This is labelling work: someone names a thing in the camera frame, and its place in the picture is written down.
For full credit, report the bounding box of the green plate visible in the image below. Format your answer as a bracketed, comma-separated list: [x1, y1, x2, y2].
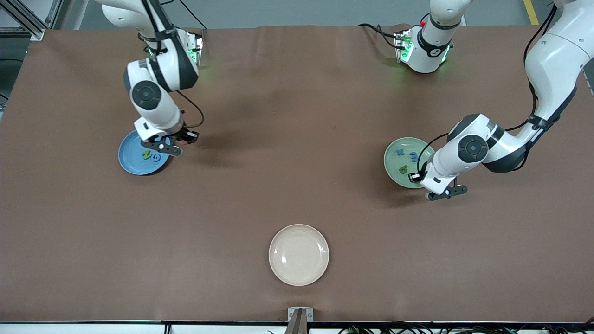
[384, 137, 439, 189]

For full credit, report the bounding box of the brown table cover mat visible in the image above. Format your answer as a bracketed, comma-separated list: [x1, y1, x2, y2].
[0, 24, 594, 323]

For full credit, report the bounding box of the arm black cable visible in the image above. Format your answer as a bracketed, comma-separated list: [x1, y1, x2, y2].
[142, 0, 205, 130]
[415, 2, 557, 174]

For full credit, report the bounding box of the beige plate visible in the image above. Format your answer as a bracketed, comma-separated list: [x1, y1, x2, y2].
[269, 224, 329, 286]

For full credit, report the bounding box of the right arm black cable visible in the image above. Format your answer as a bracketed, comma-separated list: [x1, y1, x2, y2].
[142, 0, 205, 130]

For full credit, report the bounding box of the blue plate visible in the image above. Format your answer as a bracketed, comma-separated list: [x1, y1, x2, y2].
[118, 129, 171, 176]

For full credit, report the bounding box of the grey metal bracket post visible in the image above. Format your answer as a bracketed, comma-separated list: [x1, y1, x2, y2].
[288, 307, 314, 334]

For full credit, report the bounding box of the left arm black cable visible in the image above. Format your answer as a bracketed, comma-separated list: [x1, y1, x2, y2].
[415, 2, 557, 174]

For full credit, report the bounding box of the black cable on mat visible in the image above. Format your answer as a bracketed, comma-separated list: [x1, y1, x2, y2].
[357, 22, 400, 49]

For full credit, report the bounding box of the white table edge rail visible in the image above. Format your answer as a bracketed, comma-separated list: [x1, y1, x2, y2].
[0, 320, 594, 334]

